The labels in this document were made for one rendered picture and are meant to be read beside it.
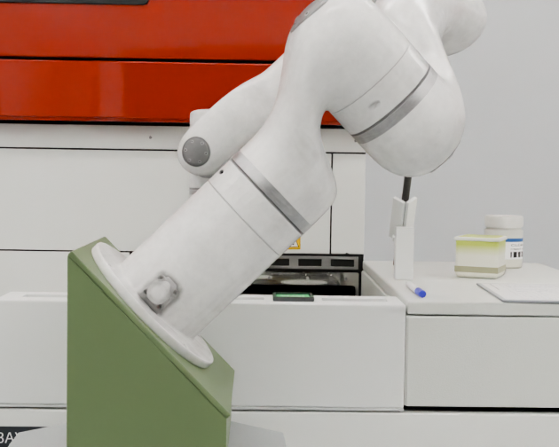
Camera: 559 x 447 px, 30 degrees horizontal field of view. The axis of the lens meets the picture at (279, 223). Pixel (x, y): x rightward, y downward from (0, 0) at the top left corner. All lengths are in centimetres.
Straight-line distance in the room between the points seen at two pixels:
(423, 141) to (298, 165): 14
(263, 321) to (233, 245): 28
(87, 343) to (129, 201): 93
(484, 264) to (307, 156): 66
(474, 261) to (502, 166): 186
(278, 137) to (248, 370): 39
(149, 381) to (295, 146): 30
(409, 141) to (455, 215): 240
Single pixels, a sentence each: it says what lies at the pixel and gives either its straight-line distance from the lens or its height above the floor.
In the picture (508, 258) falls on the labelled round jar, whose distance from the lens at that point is 192.
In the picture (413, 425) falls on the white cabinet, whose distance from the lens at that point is 143.
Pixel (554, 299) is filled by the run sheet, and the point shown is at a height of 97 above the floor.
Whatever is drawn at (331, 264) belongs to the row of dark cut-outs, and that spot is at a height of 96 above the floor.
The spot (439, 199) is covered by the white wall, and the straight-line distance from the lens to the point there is 354.
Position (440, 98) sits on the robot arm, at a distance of 117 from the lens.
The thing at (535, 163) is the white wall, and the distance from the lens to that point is 361.
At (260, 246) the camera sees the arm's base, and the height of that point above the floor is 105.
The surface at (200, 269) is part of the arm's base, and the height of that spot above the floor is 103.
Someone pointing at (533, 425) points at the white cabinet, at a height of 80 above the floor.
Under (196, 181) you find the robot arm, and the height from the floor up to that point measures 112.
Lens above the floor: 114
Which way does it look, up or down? 3 degrees down
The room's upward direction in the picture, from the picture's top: 1 degrees clockwise
